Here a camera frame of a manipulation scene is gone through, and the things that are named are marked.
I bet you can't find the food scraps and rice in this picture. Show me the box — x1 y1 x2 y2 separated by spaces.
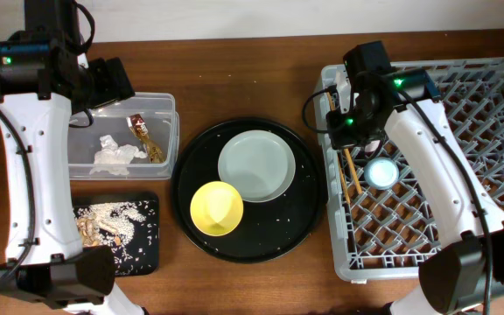
74 199 158 271

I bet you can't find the light grey plate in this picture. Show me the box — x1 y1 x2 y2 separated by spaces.
218 129 296 203

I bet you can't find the yellow bowl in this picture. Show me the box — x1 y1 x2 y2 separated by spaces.
190 181 244 237

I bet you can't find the grey plastic dishwasher rack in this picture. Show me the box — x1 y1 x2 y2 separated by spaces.
318 58 504 284

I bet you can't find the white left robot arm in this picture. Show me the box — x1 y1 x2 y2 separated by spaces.
0 1 144 314

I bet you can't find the pink cup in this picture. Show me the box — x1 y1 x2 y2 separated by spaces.
364 140 381 155

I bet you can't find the clear plastic waste bin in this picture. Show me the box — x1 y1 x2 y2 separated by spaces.
67 92 179 180

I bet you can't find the white tissue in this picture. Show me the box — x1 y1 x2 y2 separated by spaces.
89 135 148 176

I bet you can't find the gold snack wrapper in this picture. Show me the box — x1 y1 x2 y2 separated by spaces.
126 114 165 164

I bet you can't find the black rectangular tray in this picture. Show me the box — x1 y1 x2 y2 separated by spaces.
71 191 161 277

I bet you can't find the wooden chopstick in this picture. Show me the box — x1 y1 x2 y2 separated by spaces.
343 149 362 195
326 92 351 207

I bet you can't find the blue cup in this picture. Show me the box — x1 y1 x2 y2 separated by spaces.
364 157 399 190

